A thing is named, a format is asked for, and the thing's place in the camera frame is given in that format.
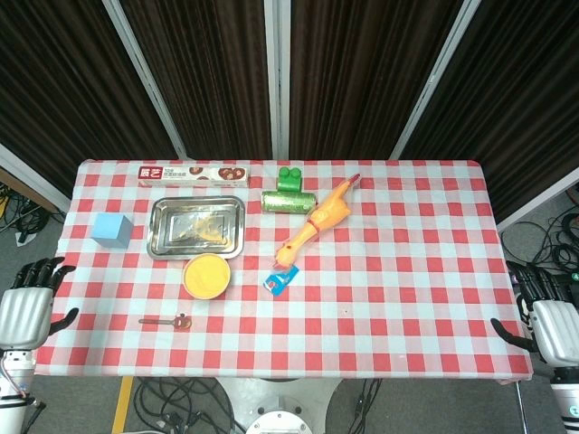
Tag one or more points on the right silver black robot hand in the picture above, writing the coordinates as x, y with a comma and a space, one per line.
558, 332

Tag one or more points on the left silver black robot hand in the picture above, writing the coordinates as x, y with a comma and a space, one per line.
25, 314

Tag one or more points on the silver metal spoon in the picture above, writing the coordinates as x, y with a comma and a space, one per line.
158, 321

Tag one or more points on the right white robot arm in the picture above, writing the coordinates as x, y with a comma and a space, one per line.
567, 398

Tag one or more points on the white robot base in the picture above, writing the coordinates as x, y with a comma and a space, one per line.
276, 402

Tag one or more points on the beige bowl of yellow powder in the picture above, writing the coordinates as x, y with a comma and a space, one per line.
207, 276

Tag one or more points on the rectangular stainless steel tray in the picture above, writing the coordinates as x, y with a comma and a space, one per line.
195, 228

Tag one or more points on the light blue cube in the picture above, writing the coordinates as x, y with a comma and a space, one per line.
108, 230

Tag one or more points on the red white checkered tablecloth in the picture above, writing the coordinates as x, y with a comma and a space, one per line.
384, 294

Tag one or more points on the long white red wrap box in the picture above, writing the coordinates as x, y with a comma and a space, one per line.
190, 176

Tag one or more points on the dark fabric partition panel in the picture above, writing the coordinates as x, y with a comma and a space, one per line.
357, 77
208, 77
511, 90
59, 81

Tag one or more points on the small blue packet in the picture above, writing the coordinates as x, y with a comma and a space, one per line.
281, 280

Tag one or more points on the yellow rubber chicken toy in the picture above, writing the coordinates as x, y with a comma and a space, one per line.
328, 212

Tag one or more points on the green drink can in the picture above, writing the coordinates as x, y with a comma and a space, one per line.
287, 202

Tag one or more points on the green toy building brick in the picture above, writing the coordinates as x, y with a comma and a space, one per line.
289, 180

